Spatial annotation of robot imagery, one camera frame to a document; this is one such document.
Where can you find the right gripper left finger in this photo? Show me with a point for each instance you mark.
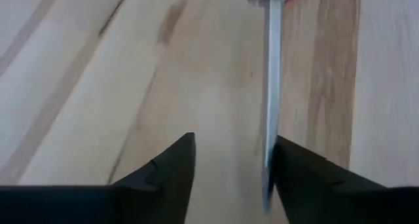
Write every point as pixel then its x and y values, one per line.
pixel 131 201

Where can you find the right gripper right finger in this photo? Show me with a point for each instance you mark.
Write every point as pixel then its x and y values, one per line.
pixel 327 197

